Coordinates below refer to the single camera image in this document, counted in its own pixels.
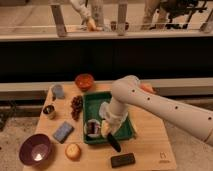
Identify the blue sponge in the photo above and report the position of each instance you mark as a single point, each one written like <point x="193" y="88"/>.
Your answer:
<point x="63" y="132"/>

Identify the purple bowl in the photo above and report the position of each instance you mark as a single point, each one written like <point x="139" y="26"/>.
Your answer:
<point x="35" y="149"/>

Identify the round yellow pastry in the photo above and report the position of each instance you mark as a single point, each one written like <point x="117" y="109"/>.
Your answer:
<point x="73" y="151"/>

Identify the black handled brush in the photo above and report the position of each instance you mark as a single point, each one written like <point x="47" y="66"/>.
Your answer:
<point x="106" y="133"/>

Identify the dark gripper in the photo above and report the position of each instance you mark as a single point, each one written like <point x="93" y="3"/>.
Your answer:
<point x="93" y="128"/>

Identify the bunch of dark grapes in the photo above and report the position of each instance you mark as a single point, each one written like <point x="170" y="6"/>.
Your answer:
<point x="76" y="105"/>

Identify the person legs in background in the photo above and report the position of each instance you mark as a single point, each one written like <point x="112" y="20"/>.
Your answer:
<point x="149" y="10"/>

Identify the green plastic tray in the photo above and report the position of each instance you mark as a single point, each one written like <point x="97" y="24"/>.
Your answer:
<point x="91" y="106"/>

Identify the orange carrot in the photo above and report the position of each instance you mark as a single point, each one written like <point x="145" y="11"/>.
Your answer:
<point x="147" y="88"/>

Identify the orange bowl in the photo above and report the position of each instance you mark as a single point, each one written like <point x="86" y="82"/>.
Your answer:
<point x="84" y="81"/>

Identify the light blue cup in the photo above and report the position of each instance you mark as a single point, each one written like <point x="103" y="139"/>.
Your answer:
<point x="57" y="91"/>

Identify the black office chair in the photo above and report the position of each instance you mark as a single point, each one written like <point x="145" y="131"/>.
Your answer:
<point x="176" y="8"/>

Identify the black rectangular block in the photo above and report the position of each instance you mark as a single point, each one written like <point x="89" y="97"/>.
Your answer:
<point x="122" y="160"/>

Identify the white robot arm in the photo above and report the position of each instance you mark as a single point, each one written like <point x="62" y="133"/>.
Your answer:
<point x="126" y="91"/>

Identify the small metal can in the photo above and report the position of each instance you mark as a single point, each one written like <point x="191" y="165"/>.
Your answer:
<point x="49" y="111"/>

